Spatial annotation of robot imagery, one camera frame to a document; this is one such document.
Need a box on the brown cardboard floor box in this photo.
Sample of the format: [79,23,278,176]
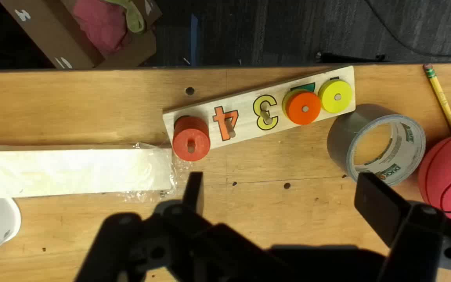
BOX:
[0,0,162,70]

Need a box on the grey duct tape roll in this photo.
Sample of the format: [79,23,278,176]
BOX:
[325,101,427,186]

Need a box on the pink cloth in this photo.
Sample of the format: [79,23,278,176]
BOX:
[72,0,133,56]

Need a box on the red rubber basketball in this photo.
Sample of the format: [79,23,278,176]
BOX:
[416,129,451,225]

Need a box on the orange ring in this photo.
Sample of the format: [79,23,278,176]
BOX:
[281,87,322,126]

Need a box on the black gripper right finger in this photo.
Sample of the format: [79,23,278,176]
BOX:
[352,170,451,282]

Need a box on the wooden number peg board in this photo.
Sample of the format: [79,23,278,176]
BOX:
[161,64,357,153]

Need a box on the yellow pencil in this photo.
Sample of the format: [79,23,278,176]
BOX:
[421,62,451,134]

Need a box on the red ring stack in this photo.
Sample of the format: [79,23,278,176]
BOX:
[170,114,212,162]

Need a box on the yellow ring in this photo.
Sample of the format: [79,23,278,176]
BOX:
[317,76,355,114]

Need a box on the light green soft toy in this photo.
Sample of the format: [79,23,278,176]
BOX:
[103,0,147,34]

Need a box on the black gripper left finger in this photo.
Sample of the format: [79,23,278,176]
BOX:
[75,170,300,282]

